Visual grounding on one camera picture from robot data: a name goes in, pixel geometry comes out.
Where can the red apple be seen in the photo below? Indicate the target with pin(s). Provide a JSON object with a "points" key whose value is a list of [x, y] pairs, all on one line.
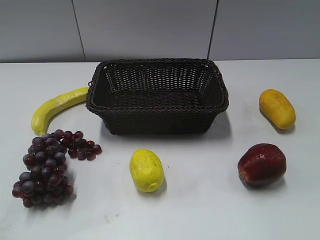
{"points": [[263, 164]]}

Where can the black woven basket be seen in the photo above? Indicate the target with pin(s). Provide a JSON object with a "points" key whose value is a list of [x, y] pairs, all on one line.
{"points": [[157, 96]]}

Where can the yellow banana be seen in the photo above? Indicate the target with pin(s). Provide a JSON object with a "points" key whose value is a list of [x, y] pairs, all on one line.
{"points": [[43, 115]]}

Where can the purple grape bunch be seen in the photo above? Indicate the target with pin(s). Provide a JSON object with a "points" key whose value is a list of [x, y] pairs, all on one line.
{"points": [[45, 181]]}

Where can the orange yellow mango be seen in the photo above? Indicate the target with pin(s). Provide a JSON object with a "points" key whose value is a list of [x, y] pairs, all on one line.
{"points": [[277, 108]]}

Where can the yellow lemon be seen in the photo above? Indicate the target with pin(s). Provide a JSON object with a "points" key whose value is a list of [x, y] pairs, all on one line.
{"points": [[146, 170]]}

